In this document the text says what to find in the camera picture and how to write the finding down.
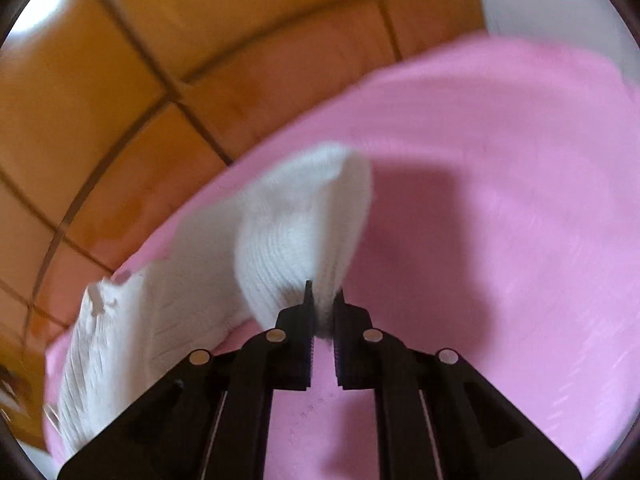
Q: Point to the pink bed sheet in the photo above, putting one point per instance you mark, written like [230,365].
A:
[475,185]

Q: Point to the white knitted sweater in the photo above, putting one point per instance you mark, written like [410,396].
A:
[280,240]

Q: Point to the wooden panelled headboard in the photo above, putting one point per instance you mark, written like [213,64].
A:
[200,35]

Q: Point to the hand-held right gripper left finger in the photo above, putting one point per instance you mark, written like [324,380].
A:
[309,355]

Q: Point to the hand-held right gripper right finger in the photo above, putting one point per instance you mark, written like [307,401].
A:
[339,360]

